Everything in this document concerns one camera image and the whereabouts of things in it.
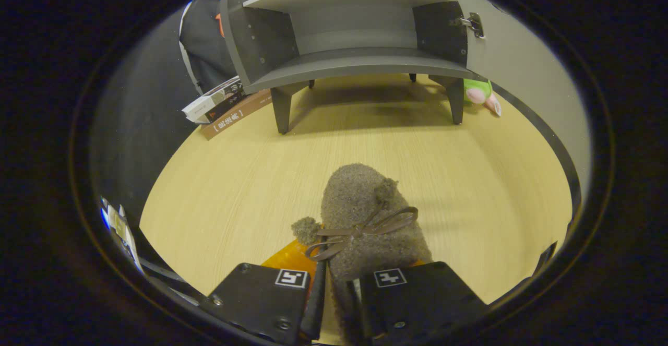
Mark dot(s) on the metal door hinge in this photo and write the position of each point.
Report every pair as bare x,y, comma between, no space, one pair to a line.
475,25

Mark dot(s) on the black cover book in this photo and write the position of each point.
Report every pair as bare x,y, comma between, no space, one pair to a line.
227,107

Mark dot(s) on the green plush toy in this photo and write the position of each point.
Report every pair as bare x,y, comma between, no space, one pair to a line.
477,93

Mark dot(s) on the pile of white clutter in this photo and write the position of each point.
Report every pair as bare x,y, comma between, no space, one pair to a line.
122,231

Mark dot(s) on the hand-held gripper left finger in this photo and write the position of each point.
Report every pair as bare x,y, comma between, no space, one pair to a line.
314,309

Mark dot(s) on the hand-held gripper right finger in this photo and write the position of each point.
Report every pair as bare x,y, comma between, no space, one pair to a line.
417,299

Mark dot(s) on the black backdrop cloth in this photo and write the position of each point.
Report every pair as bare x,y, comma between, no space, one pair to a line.
209,48

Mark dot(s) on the blue and white printed card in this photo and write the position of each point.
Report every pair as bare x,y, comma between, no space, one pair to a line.
104,215

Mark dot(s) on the brown cover book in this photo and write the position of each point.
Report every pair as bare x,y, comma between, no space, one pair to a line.
235,119

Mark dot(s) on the brown fuzzy shoe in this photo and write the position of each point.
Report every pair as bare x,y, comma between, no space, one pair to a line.
360,194

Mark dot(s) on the grey shoe cabinet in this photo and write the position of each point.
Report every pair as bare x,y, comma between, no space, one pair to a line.
355,64

